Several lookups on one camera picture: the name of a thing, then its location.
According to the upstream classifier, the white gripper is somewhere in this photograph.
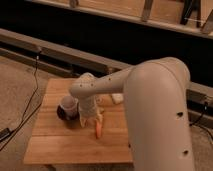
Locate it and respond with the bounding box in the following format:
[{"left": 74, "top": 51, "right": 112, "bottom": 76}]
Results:
[{"left": 79, "top": 96, "right": 103, "bottom": 128}]

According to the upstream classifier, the orange pepper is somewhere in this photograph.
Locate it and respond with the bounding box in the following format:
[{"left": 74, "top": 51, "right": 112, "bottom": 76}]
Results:
[{"left": 95, "top": 121, "right": 102, "bottom": 139}]

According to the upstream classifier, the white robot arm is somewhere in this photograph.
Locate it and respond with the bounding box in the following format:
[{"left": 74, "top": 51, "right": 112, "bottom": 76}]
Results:
[{"left": 69, "top": 57, "right": 195, "bottom": 171}]

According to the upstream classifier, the dark brown bowl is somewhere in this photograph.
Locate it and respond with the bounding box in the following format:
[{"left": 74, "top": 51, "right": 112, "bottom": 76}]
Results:
[{"left": 57, "top": 106, "right": 79, "bottom": 120}]

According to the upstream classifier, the black power adapter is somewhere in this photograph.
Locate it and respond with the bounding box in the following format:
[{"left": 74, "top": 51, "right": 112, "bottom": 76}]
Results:
[{"left": 0, "top": 128, "right": 11, "bottom": 142}]

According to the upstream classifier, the black cable left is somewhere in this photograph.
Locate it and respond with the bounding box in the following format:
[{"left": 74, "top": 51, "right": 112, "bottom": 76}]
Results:
[{"left": 0, "top": 54, "right": 43, "bottom": 152}]

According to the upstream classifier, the black cable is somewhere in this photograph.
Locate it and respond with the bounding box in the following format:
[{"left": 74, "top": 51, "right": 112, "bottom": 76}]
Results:
[
  {"left": 0, "top": 54, "right": 43, "bottom": 152},
  {"left": 189, "top": 101, "right": 213, "bottom": 141}
]

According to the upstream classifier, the black cable right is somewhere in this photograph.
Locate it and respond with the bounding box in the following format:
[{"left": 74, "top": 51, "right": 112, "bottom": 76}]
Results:
[{"left": 189, "top": 101, "right": 213, "bottom": 141}]

